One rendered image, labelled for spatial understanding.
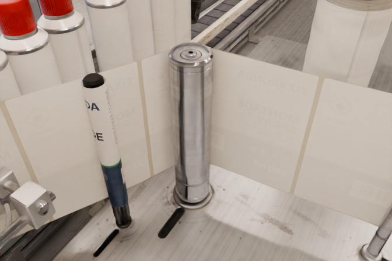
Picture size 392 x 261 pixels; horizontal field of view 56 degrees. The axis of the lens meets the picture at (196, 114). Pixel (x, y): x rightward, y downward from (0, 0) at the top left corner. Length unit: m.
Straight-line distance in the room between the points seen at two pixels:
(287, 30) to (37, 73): 0.62
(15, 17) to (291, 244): 0.35
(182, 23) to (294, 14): 0.42
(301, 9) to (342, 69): 0.56
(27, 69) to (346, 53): 0.35
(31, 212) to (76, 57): 0.21
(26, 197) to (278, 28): 0.72
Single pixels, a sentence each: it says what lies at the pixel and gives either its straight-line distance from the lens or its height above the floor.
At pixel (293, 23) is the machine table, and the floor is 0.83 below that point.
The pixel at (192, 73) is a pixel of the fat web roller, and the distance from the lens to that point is 0.30.
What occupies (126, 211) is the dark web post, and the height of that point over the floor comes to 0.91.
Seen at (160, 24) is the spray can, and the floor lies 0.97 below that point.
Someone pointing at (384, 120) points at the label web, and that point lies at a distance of 0.32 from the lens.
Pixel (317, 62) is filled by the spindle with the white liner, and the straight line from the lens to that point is 0.47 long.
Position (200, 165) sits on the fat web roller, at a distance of 0.37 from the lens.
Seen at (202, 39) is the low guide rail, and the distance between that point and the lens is 0.66.
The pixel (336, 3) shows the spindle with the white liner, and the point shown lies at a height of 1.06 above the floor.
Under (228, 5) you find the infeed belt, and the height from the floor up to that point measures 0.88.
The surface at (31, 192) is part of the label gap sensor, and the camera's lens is 0.29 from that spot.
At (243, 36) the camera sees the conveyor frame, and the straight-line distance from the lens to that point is 0.80.
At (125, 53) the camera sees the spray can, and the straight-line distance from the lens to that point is 0.51.
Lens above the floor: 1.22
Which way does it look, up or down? 40 degrees down
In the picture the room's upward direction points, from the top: straight up
